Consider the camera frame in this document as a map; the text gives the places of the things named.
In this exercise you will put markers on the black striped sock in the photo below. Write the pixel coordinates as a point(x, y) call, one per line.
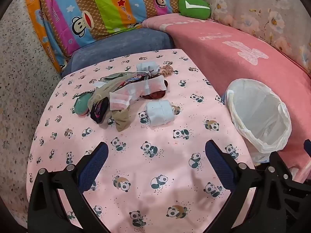
point(99, 114)

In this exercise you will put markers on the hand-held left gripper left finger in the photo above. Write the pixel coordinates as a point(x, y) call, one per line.
point(93, 167)

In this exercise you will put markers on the plaid patterned cloth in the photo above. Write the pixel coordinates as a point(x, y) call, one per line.
point(136, 79)

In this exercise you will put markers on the pink blanket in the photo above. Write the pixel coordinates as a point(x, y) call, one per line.
point(218, 53)

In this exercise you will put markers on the pink panda print cloth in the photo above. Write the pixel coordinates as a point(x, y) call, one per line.
point(145, 174)

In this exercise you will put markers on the tan stocking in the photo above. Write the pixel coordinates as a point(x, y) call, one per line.
point(121, 120)

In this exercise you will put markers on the large light blue sock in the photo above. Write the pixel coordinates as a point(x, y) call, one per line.
point(159, 112)

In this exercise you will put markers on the sheer beige stocking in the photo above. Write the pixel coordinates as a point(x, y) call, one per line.
point(102, 93)

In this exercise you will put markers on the floral bed sheet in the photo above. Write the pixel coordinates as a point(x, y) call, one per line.
point(255, 4)

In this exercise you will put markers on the green plush cushion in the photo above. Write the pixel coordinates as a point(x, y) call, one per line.
point(192, 9)

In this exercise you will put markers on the brown floral scrunchie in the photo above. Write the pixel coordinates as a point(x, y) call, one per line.
point(167, 69)

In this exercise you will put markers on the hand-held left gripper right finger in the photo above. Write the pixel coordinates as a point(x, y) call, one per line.
point(220, 165)

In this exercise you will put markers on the pink white striped sock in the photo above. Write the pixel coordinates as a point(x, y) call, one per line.
point(145, 88)

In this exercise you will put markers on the small light blue sock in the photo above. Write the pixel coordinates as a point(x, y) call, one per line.
point(145, 67)

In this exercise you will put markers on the blue-grey cushion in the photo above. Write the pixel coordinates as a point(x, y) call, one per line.
point(116, 43)

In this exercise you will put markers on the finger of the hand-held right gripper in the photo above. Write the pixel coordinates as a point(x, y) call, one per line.
point(279, 162)
point(307, 146)

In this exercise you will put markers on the colourful monkey print pillow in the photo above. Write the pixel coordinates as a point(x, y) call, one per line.
point(97, 4)

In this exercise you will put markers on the green pouch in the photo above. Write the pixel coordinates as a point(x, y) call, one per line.
point(81, 104)

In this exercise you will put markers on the waste bin with white liner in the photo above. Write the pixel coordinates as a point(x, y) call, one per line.
point(257, 116)

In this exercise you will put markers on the dark red cloth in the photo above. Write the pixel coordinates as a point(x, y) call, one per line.
point(155, 95)

